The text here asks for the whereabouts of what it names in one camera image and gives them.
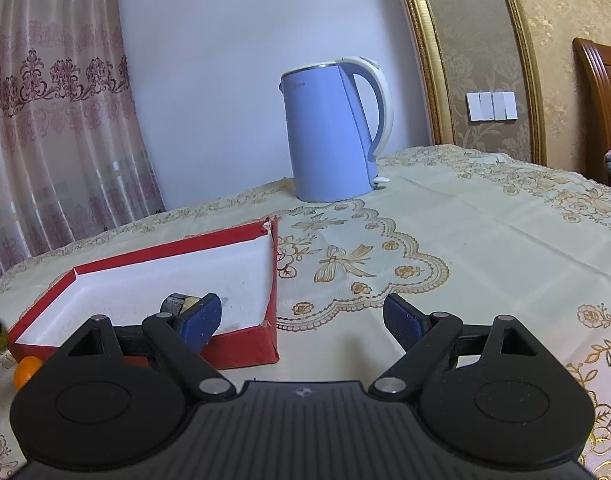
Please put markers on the dark cucumber piece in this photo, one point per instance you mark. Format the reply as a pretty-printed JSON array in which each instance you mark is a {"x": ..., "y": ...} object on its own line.
[{"x": 171, "y": 305}]

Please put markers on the gold wall moulding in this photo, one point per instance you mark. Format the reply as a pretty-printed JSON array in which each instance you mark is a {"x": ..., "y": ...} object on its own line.
[
  {"x": 528, "y": 60},
  {"x": 425, "y": 50}
]

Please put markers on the pink patterned curtain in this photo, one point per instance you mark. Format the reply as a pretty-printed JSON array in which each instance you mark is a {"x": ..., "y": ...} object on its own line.
[{"x": 55, "y": 110}]

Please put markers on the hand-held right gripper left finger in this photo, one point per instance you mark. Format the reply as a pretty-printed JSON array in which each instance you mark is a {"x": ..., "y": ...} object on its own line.
[{"x": 203, "y": 317}]

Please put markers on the red cardboard box lid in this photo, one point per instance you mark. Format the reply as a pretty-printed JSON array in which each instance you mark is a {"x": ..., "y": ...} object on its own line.
[{"x": 135, "y": 280}]

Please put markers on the blue electric kettle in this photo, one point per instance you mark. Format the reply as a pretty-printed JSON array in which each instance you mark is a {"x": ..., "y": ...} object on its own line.
[{"x": 320, "y": 140}]

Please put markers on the cream embroidered tablecloth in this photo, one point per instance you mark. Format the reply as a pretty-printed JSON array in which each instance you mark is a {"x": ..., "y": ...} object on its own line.
[{"x": 485, "y": 260}]

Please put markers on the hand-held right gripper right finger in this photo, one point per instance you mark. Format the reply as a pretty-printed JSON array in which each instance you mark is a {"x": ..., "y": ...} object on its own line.
[{"x": 403, "y": 317}]

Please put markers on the white light switch panel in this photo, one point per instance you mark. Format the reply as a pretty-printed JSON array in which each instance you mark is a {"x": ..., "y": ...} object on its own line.
[{"x": 491, "y": 106}]

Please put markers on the orange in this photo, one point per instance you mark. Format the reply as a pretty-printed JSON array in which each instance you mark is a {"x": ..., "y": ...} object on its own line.
[{"x": 24, "y": 372}]

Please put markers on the wooden chair back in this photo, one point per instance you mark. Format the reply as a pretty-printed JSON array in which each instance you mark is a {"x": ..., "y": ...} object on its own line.
[{"x": 605, "y": 100}]

